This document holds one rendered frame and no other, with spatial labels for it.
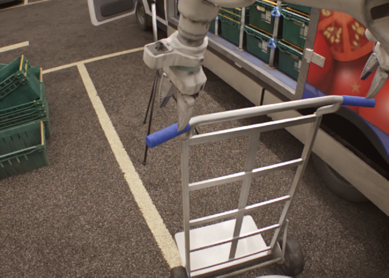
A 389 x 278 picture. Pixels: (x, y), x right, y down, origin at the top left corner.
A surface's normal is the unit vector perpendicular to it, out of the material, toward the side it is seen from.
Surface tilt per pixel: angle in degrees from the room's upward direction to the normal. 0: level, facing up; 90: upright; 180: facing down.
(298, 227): 0
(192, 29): 105
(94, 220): 0
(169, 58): 109
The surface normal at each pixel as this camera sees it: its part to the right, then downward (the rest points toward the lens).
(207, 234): 0.00, -0.79
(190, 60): 0.09, 0.81
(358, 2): -0.82, 0.57
